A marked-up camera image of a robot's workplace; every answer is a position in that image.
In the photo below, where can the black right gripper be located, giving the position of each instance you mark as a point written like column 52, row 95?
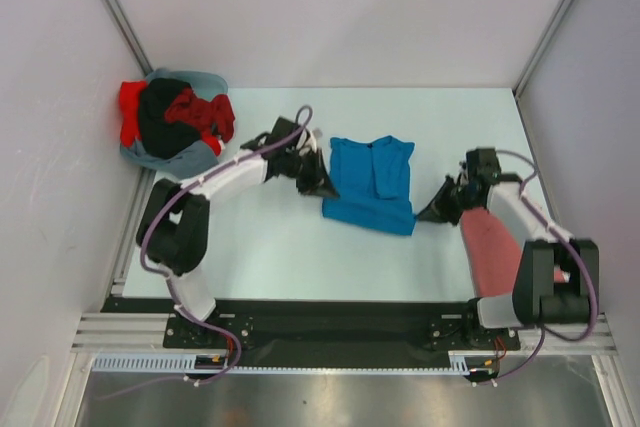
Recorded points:
column 438, row 209

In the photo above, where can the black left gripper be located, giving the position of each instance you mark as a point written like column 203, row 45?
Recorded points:
column 318, row 183

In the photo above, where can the blue t-shirt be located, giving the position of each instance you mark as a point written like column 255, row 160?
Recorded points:
column 373, row 182

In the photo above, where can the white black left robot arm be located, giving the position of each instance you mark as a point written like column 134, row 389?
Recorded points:
column 173, row 234

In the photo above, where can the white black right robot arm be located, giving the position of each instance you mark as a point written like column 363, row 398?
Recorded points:
column 555, row 288

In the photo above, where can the folded pink t-shirt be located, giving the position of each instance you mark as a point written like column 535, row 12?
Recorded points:
column 494, row 255

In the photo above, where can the dark red t-shirt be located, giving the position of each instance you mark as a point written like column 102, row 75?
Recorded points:
column 211, row 118

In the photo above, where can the grey t-shirt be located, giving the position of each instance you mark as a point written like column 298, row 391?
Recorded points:
column 189, row 162

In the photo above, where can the grey plastic basket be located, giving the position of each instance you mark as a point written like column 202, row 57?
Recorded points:
column 205, row 85

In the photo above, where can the black t-shirt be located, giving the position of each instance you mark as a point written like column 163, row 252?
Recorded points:
column 161, row 138

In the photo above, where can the bright red t-shirt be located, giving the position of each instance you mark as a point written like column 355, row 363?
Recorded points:
column 128, row 103

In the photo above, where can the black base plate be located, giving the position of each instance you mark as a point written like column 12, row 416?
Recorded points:
column 328, row 334

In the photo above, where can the aluminium corner post left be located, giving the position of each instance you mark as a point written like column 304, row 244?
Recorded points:
column 128, row 34

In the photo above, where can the aluminium corner post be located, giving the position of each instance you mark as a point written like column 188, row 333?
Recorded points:
column 548, row 35
column 128, row 34

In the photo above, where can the white slotted cable duct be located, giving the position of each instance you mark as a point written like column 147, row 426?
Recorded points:
column 195, row 364

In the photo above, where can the aluminium front rail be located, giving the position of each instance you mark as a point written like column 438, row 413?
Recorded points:
column 140, row 332

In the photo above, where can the aluminium corner post right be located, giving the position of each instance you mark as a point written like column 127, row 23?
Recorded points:
column 548, row 35

